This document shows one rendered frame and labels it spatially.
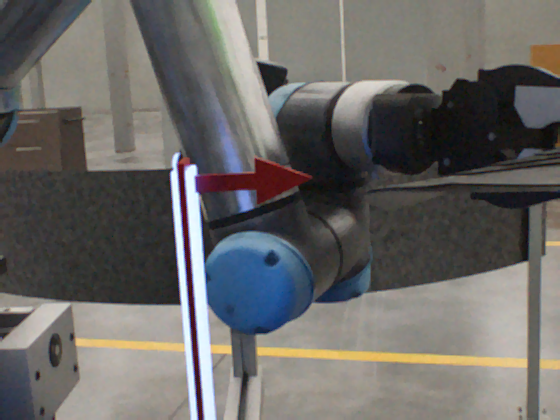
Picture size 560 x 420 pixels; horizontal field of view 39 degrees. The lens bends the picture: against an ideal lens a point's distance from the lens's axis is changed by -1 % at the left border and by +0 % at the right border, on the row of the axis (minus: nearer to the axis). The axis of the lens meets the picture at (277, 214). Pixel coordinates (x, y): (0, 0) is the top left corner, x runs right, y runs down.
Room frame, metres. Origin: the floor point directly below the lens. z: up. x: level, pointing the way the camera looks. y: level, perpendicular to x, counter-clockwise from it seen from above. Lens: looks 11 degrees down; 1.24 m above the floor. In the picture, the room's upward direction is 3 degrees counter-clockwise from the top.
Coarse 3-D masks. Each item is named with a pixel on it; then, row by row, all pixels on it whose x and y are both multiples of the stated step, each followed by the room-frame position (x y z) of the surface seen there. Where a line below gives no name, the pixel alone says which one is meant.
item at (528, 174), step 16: (512, 160) 0.42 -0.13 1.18; (528, 160) 0.39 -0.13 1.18; (544, 160) 0.38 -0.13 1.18; (448, 176) 0.41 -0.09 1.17; (480, 176) 0.34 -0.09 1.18; (496, 176) 0.34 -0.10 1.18; (512, 176) 0.33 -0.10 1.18; (528, 176) 0.32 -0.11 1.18; (544, 176) 0.32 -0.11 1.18; (368, 192) 0.37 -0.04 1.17; (384, 192) 0.34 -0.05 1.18; (400, 192) 0.38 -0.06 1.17; (416, 192) 0.43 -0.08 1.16; (432, 192) 0.47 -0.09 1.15; (464, 192) 0.30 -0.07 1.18; (480, 192) 0.30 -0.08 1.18; (384, 208) 0.49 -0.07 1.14; (400, 208) 0.50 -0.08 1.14
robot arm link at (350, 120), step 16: (352, 96) 0.63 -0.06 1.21; (368, 96) 0.62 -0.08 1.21; (336, 112) 0.63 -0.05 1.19; (352, 112) 0.62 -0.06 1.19; (368, 112) 0.61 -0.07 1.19; (336, 128) 0.63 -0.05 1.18; (352, 128) 0.61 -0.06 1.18; (336, 144) 0.63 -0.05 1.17; (352, 144) 0.62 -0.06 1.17; (368, 144) 0.60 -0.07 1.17; (352, 160) 0.63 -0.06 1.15; (368, 160) 0.61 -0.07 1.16
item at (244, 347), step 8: (232, 336) 0.90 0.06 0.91; (240, 336) 0.91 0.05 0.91; (248, 336) 0.90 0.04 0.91; (256, 336) 0.92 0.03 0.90; (232, 344) 0.90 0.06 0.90; (240, 344) 0.90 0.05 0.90; (248, 344) 0.90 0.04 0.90; (256, 344) 0.91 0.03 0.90; (232, 352) 0.90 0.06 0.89; (240, 352) 0.90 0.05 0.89; (248, 352) 0.90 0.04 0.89; (256, 352) 0.91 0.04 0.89; (232, 360) 0.90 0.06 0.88; (240, 360) 0.90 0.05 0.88; (248, 360) 0.90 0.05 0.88; (256, 360) 0.90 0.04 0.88; (240, 368) 0.90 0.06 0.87; (248, 368) 0.90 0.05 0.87; (256, 368) 0.90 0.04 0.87; (240, 376) 0.90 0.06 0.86; (248, 376) 0.90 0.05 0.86; (256, 376) 0.90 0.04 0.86
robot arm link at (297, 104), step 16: (272, 96) 0.72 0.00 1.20; (288, 96) 0.69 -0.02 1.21; (304, 96) 0.68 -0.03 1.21; (320, 96) 0.66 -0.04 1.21; (336, 96) 0.65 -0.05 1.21; (288, 112) 0.68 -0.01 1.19; (304, 112) 0.67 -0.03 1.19; (320, 112) 0.65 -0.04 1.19; (288, 128) 0.68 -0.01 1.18; (304, 128) 0.66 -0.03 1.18; (320, 128) 0.65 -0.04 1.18; (288, 144) 0.68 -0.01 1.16; (304, 144) 0.67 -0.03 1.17; (320, 144) 0.65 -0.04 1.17; (304, 160) 0.67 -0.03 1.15; (320, 160) 0.66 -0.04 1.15; (336, 160) 0.65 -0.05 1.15; (320, 176) 0.66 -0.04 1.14; (336, 176) 0.66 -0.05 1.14; (352, 176) 0.67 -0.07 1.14
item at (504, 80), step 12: (480, 72) 0.53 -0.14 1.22; (492, 72) 0.52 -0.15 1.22; (504, 72) 0.52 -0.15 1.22; (516, 72) 0.51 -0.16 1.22; (528, 72) 0.50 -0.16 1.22; (540, 72) 0.49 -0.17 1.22; (552, 72) 0.50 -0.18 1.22; (492, 84) 0.52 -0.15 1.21; (504, 84) 0.52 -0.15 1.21; (516, 84) 0.51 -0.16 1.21; (528, 84) 0.50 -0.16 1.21; (540, 84) 0.49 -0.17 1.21; (552, 84) 0.49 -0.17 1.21; (504, 96) 0.52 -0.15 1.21; (504, 108) 0.52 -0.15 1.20
